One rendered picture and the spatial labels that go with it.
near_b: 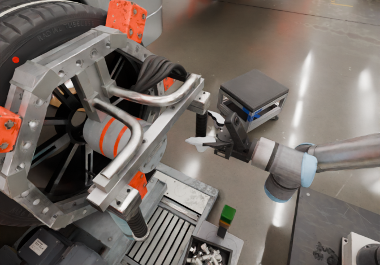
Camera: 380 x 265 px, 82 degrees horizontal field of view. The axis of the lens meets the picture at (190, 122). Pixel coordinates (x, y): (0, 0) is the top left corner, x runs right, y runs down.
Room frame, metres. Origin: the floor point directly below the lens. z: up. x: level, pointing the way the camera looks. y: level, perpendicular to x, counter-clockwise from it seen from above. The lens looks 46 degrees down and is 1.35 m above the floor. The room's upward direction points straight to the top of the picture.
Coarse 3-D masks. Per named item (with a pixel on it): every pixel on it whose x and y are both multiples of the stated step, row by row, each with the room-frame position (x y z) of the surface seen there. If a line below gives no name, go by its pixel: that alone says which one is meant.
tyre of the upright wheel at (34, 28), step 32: (0, 0) 0.55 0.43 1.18; (32, 0) 0.56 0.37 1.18; (64, 0) 0.63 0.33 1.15; (0, 32) 0.40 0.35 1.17; (32, 32) 0.44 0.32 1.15; (64, 32) 0.49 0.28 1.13; (0, 64) 0.36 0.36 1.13; (0, 96) 0.33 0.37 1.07; (0, 192) 0.23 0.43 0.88; (32, 224) 0.22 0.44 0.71
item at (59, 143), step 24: (120, 72) 0.72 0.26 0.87; (72, 96) 0.47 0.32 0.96; (48, 120) 0.39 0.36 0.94; (48, 144) 0.37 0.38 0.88; (72, 144) 0.42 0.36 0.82; (48, 168) 0.43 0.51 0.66; (72, 168) 0.45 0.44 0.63; (96, 168) 0.46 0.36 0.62; (48, 192) 0.30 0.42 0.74; (72, 192) 0.33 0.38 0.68
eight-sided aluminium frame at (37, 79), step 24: (72, 48) 0.46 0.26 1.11; (96, 48) 0.46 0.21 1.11; (120, 48) 0.52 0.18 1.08; (144, 48) 0.60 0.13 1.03; (24, 72) 0.35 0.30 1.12; (48, 72) 0.35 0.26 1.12; (72, 72) 0.39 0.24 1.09; (24, 96) 0.31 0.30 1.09; (48, 96) 0.33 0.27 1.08; (24, 120) 0.28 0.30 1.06; (24, 144) 0.27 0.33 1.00; (0, 168) 0.23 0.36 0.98; (24, 168) 0.23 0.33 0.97; (24, 192) 0.22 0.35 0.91; (48, 216) 0.20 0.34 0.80; (72, 216) 0.24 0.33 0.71
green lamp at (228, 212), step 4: (224, 208) 0.28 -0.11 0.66; (228, 208) 0.28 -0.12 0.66; (232, 208) 0.28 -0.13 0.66; (224, 212) 0.27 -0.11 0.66; (228, 212) 0.27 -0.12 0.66; (232, 212) 0.27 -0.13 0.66; (220, 216) 0.27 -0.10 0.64; (224, 216) 0.26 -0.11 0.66; (228, 216) 0.26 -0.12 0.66; (232, 216) 0.26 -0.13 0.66; (224, 220) 0.26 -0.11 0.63; (228, 220) 0.25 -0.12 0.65
